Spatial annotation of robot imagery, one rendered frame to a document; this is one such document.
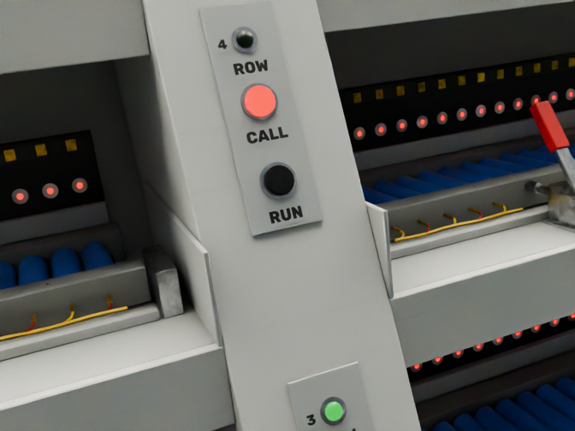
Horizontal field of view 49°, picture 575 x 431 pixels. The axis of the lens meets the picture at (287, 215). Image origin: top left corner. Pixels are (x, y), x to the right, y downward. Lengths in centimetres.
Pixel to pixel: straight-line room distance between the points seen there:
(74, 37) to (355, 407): 24
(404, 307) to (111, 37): 21
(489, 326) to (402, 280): 6
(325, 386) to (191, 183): 12
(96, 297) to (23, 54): 14
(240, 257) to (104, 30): 14
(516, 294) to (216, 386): 19
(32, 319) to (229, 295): 11
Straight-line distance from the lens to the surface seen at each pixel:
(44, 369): 35
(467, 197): 46
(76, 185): 49
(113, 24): 36
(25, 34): 35
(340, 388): 34
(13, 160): 48
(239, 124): 34
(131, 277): 38
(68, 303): 38
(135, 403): 33
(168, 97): 33
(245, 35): 35
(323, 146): 35
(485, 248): 42
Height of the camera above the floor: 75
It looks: 3 degrees up
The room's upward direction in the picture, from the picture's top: 13 degrees counter-clockwise
